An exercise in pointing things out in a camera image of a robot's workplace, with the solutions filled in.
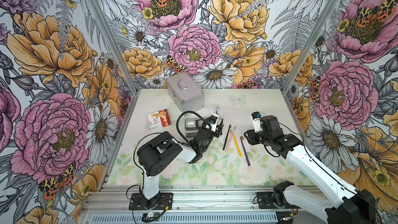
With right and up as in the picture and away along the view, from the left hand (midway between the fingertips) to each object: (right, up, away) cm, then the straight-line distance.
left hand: (217, 120), depth 88 cm
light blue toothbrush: (-1, +7, -1) cm, 7 cm away
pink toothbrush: (+7, -13, +7) cm, 16 cm away
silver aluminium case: (-20, +17, +14) cm, 29 cm away
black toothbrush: (+6, -11, +8) cm, 15 cm away
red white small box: (-37, -1, +11) cm, 39 cm away
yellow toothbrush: (+11, -11, +9) cm, 18 cm away
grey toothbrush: (0, +6, 0) cm, 6 cm away
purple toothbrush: (+16, -18, +3) cm, 24 cm away
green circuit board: (-34, -43, -15) cm, 57 cm away
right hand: (+15, -8, -7) cm, 19 cm away
